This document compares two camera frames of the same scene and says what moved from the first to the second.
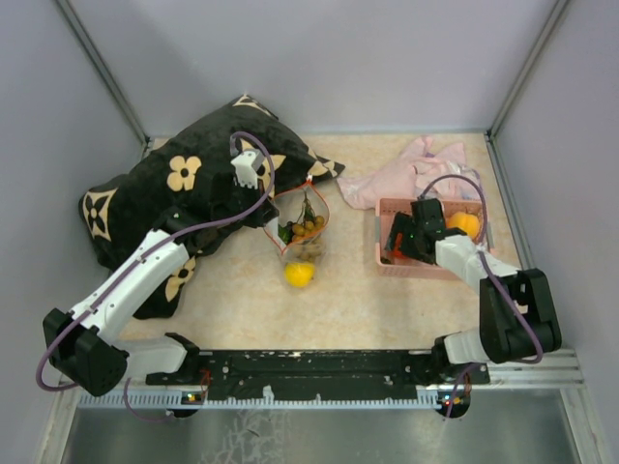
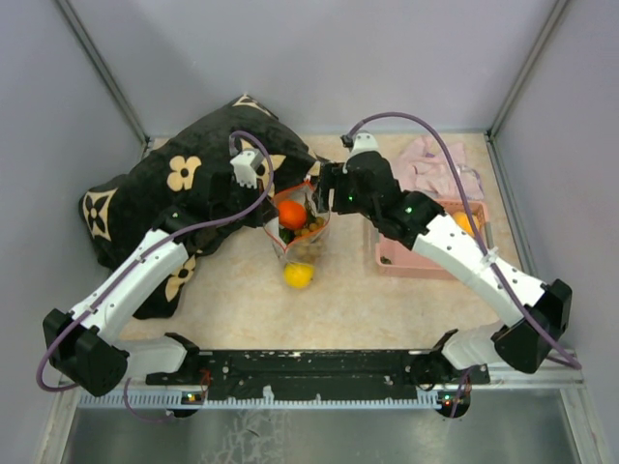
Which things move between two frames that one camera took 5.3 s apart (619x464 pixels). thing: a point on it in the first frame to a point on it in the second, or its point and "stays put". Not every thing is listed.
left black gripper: x=262 y=216 stays put
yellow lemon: x=299 y=275 stays put
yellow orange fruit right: x=469 y=223 stays put
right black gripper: x=403 y=223 to x=333 y=176
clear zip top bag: x=298 y=224 stays put
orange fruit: x=397 y=250 to x=291 y=215
